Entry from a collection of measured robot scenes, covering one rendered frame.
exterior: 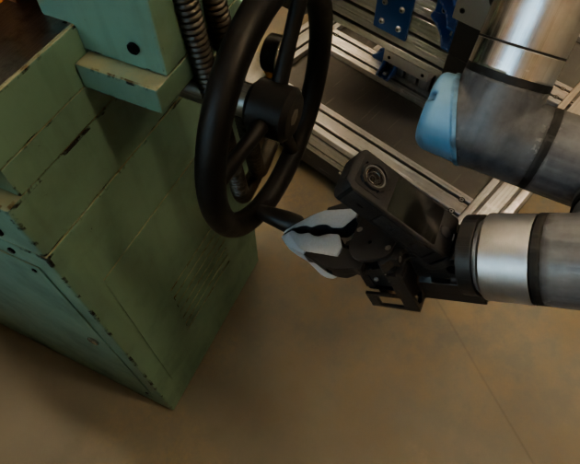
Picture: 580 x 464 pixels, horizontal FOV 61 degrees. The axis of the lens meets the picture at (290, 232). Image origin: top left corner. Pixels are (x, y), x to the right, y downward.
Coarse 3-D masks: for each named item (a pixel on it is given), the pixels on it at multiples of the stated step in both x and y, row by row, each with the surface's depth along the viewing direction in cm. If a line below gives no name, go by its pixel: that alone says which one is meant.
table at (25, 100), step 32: (32, 0) 48; (0, 32) 46; (32, 32) 46; (64, 32) 46; (0, 64) 43; (32, 64) 44; (64, 64) 47; (96, 64) 48; (128, 64) 48; (0, 96) 42; (32, 96) 45; (64, 96) 48; (128, 96) 48; (160, 96) 47; (0, 128) 43; (32, 128) 46; (0, 160) 44
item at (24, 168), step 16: (80, 96) 50; (96, 96) 53; (64, 112) 49; (80, 112) 51; (96, 112) 53; (48, 128) 48; (64, 128) 50; (80, 128) 52; (32, 144) 47; (48, 144) 49; (64, 144) 51; (16, 160) 46; (32, 160) 48; (48, 160) 49; (0, 176) 46; (16, 176) 46; (32, 176) 48; (16, 192) 47
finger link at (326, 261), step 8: (344, 248) 47; (312, 256) 49; (320, 256) 48; (328, 256) 48; (344, 256) 47; (352, 256) 46; (320, 264) 48; (328, 264) 47; (336, 264) 46; (344, 264) 46; (352, 264) 46; (360, 264) 45; (368, 264) 46; (328, 272) 48; (336, 272) 47; (344, 272) 46; (352, 272) 46; (360, 272) 45
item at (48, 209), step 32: (96, 128) 54; (128, 128) 60; (64, 160) 52; (96, 160) 56; (0, 192) 48; (32, 192) 49; (64, 192) 53; (96, 192) 58; (0, 224) 51; (32, 224) 51; (64, 224) 55
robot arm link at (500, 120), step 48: (528, 0) 38; (576, 0) 37; (480, 48) 42; (528, 48) 39; (432, 96) 44; (480, 96) 42; (528, 96) 41; (432, 144) 45; (480, 144) 43; (528, 144) 41
